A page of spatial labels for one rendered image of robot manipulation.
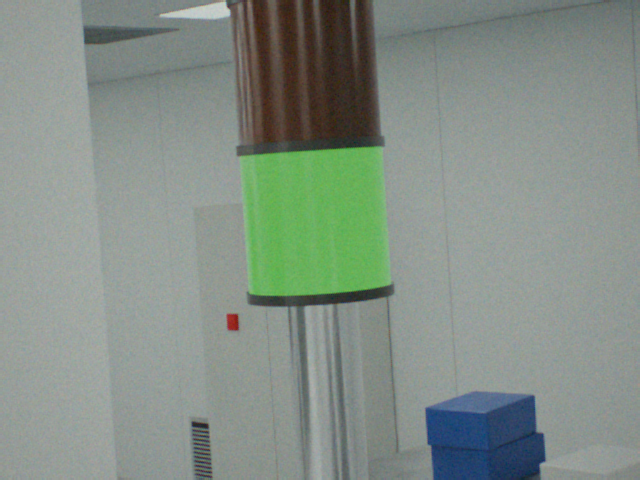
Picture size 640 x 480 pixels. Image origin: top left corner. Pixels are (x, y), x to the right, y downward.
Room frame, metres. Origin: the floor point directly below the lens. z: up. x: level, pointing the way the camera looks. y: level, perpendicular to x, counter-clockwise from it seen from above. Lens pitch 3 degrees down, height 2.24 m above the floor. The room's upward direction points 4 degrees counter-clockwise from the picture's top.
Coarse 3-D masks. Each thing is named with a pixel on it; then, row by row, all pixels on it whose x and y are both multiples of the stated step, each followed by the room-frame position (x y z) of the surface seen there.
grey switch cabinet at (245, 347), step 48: (240, 240) 7.79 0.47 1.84; (240, 288) 7.82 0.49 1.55; (240, 336) 7.84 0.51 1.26; (384, 336) 7.50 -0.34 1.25; (240, 384) 7.86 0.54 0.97; (288, 384) 7.56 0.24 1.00; (384, 384) 7.48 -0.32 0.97; (240, 432) 7.88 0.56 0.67; (288, 432) 7.58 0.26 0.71; (384, 432) 7.46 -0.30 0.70
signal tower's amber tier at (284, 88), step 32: (256, 0) 0.43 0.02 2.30; (288, 0) 0.42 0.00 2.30; (320, 0) 0.42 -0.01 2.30; (352, 0) 0.43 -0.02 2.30; (256, 32) 0.43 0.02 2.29; (288, 32) 0.42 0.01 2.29; (320, 32) 0.42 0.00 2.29; (352, 32) 0.43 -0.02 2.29; (256, 64) 0.43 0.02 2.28; (288, 64) 0.42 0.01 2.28; (320, 64) 0.42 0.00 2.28; (352, 64) 0.43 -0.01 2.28; (256, 96) 0.43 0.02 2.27; (288, 96) 0.42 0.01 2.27; (320, 96) 0.42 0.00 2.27; (352, 96) 0.43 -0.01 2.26; (256, 128) 0.43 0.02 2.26; (288, 128) 0.42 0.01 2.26; (320, 128) 0.42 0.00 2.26; (352, 128) 0.43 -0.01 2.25
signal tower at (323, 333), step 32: (384, 288) 0.43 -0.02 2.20; (288, 320) 0.44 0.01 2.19; (320, 320) 0.43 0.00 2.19; (352, 320) 0.44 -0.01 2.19; (288, 352) 0.45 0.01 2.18; (320, 352) 0.43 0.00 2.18; (352, 352) 0.44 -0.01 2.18; (320, 384) 0.43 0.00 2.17; (352, 384) 0.44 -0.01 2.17; (320, 416) 0.43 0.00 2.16; (352, 416) 0.44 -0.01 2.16; (320, 448) 0.43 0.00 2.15; (352, 448) 0.44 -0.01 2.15
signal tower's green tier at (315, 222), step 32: (256, 160) 0.43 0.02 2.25; (288, 160) 0.42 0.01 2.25; (320, 160) 0.42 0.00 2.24; (352, 160) 0.43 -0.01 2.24; (256, 192) 0.43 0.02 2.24; (288, 192) 0.42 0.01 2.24; (320, 192) 0.42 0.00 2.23; (352, 192) 0.43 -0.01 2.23; (384, 192) 0.44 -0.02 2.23; (256, 224) 0.43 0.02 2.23; (288, 224) 0.42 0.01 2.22; (320, 224) 0.42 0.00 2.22; (352, 224) 0.43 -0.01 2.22; (384, 224) 0.44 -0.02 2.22; (256, 256) 0.43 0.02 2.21; (288, 256) 0.42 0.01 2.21; (320, 256) 0.42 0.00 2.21; (352, 256) 0.43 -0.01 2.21; (384, 256) 0.44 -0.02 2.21; (256, 288) 0.43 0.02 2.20; (288, 288) 0.42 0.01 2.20; (320, 288) 0.42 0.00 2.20; (352, 288) 0.42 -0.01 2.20
